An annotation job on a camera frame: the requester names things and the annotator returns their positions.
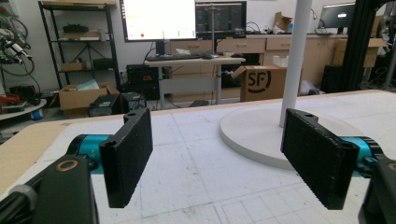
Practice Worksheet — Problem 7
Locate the black metal shelf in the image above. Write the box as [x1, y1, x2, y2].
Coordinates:
[37, 0, 121, 91]

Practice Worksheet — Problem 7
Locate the light wooden desk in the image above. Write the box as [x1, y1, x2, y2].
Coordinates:
[144, 55, 247, 110]

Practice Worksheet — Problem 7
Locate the blue tape roll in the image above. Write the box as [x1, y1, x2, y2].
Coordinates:
[31, 108, 45, 121]

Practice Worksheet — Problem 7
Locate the black computer tower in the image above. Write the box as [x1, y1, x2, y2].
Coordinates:
[120, 91, 148, 114]
[88, 92, 121, 118]

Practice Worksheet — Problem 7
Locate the black keyboard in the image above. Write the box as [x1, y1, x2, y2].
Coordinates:
[145, 53, 204, 63]

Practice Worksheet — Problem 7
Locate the grey plastic bag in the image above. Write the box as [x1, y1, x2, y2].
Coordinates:
[299, 79, 325, 96]

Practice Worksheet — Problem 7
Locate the white-screen monitor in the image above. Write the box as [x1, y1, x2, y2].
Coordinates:
[120, 0, 198, 43]

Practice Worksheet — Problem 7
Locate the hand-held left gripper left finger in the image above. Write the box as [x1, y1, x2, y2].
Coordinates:
[98, 107, 154, 209]

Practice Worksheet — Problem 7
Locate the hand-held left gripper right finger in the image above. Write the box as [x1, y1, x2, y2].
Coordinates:
[280, 107, 361, 211]

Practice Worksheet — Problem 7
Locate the round white table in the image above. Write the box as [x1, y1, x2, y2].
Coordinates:
[0, 98, 48, 121]

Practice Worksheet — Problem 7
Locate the wooden cabinet row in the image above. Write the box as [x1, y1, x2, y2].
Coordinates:
[169, 33, 344, 91]

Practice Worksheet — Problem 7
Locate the dark-screen monitor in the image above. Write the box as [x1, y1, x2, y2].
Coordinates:
[195, 0, 248, 40]

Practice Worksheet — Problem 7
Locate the white hook stand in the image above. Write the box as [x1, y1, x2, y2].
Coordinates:
[219, 0, 365, 171]

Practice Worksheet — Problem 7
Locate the cardboard box with black logo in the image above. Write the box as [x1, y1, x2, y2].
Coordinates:
[232, 64, 289, 103]

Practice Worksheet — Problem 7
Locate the black equipment case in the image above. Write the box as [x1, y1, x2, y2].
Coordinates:
[125, 63, 161, 101]

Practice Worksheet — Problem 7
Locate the grey equipment with cables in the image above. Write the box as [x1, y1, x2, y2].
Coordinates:
[0, 0, 35, 77]

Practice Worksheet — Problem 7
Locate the small dark monitor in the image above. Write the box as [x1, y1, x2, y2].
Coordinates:
[318, 2, 357, 35]

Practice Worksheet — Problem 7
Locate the black frame post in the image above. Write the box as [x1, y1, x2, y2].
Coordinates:
[339, 0, 387, 92]

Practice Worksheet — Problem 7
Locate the white grid mat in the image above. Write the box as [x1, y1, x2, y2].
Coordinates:
[0, 90, 396, 224]

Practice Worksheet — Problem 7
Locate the small open cardboard box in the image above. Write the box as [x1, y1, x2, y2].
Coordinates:
[274, 11, 294, 33]

